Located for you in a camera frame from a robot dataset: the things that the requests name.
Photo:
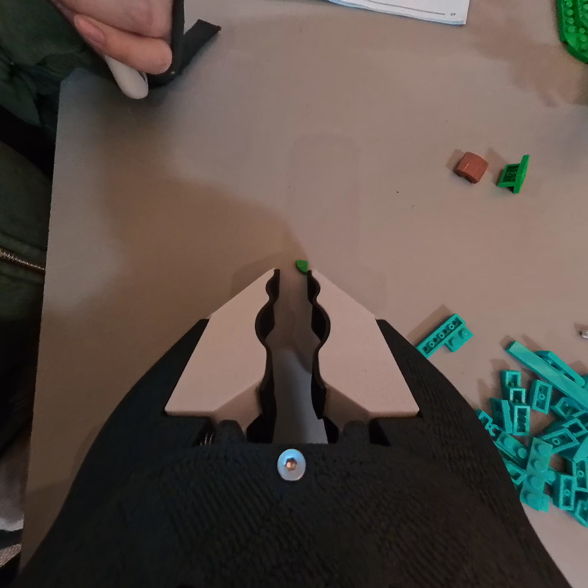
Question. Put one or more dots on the person's left forearm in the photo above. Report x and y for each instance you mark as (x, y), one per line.
(32, 55)

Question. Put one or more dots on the brown lego slope piece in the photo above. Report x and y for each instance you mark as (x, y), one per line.
(471, 166)

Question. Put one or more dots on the pile of teal lego pieces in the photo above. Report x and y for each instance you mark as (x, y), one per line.
(558, 436)

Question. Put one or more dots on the green lego plant with flower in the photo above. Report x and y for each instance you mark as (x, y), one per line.
(576, 23)

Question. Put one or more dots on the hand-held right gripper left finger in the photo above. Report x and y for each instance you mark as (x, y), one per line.
(220, 367)

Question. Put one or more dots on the person's left hand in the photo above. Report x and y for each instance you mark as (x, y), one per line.
(128, 27)

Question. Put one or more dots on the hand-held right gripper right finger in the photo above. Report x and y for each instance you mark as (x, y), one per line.
(367, 372)

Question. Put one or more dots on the green lego bracket piece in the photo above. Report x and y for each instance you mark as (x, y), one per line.
(512, 177)

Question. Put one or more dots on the tiny green lego piece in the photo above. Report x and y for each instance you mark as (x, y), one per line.
(302, 265)

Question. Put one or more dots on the lego instruction booklet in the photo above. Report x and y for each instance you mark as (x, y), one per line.
(413, 9)

